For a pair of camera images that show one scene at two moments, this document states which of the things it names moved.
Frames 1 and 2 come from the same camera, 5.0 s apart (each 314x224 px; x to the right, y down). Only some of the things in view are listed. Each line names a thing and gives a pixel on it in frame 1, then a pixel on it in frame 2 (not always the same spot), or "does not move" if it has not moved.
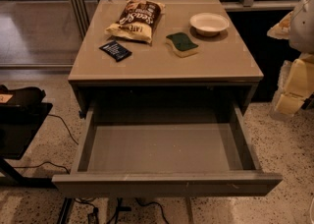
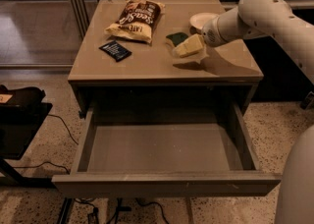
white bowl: x=209 y=24 does not move
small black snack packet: x=115 y=50 does not move
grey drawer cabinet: x=196 y=54 does not move
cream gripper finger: x=300 y=79 → x=216 y=32
